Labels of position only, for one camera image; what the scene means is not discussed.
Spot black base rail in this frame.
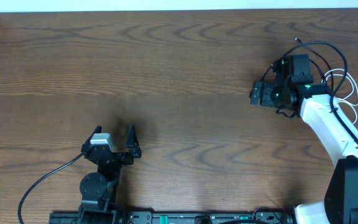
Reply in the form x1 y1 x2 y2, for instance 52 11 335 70
48 208 296 224

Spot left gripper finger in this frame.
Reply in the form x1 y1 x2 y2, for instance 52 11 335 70
85 126 102 145
126 124 142 158

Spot white usb cable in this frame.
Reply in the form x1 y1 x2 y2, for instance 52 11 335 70
321 68 358 124

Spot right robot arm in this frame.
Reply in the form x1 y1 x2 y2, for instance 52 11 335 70
249 54 358 223

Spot black usb cable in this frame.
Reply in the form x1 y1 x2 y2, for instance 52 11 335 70
260 37 335 91

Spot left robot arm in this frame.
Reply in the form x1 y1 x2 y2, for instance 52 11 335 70
78 124 142 223

